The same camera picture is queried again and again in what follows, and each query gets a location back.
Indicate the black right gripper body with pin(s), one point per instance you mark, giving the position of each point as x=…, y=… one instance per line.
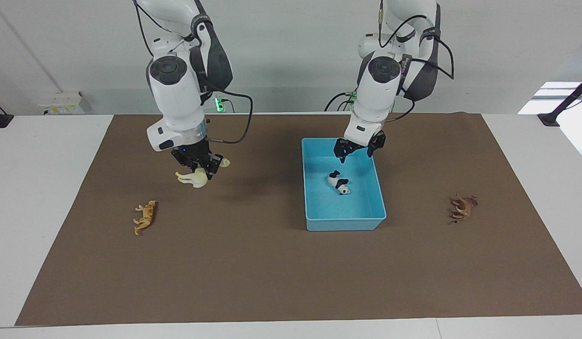
x=194, y=154

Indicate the light blue storage box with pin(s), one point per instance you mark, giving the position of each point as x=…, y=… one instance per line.
x=347, y=209

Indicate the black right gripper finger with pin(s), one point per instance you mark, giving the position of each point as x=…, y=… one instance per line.
x=212, y=170
x=193, y=167

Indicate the cream llama toy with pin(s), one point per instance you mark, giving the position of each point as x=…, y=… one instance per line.
x=195, y=180

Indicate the brown table mat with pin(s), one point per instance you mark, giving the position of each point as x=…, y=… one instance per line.
x=253, y=273

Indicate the white wall socket box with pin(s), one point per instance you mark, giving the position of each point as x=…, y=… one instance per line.
x=65, y=103

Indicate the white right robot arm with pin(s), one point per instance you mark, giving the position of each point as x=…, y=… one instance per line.
x=175, y=99

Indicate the black and white panda toy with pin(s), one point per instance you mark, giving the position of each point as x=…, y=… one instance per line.
x=340, y=184

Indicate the orange striped tiger toy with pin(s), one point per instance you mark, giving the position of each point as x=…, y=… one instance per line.
x=146, y=216

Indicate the black mounting stand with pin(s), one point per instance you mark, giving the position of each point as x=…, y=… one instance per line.
x=549, y=118

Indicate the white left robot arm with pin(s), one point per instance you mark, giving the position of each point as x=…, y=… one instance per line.
x=375, y=99

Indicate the brown horse toy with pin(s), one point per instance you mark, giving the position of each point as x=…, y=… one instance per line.
x=464, y=208

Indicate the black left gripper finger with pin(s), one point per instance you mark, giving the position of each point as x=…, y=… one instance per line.
x=343, y=156
x=372, y=151

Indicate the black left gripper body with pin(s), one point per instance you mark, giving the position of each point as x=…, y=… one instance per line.
x=361, y=148

